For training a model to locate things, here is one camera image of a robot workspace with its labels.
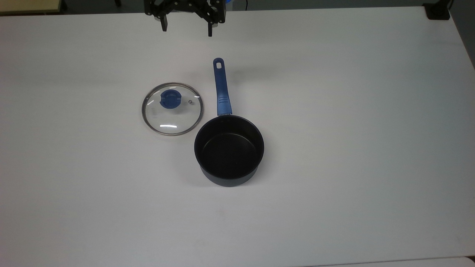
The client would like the light wooden desk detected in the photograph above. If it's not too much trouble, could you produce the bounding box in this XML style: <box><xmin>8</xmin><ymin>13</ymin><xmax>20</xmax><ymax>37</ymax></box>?
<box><xmin>0</xmin><ymin>0</ymin><xmax>62</xmax><ymax>16</ymax></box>

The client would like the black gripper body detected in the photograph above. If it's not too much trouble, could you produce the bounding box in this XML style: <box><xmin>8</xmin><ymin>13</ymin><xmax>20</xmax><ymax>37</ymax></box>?
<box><xmin>144</xmin><ymin>0</ymin><xmax>227</xmax><ymax>24</ymax></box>

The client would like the dark saucepan with blue handle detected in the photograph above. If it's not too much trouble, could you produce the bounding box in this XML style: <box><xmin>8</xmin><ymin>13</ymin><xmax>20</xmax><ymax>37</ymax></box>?
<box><xmin>194</xmin><ymin>57</ymin><xmax>265</xmax><ymax>188</ymax></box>

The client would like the black table clamp mount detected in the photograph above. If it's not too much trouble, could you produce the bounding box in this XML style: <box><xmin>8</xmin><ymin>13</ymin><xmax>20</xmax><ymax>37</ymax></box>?
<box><xmin>423</xmin><ymin>1</ymin><xmax>452</xmax><ymax>20</ymax></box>

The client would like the glass lid with blue knob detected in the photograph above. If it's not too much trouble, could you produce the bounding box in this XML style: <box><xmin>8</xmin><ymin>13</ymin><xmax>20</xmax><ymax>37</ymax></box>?
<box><xmin>141</xmin><ymin>82</ymin><xmax>204</xmax><ymax>136</ymax></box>

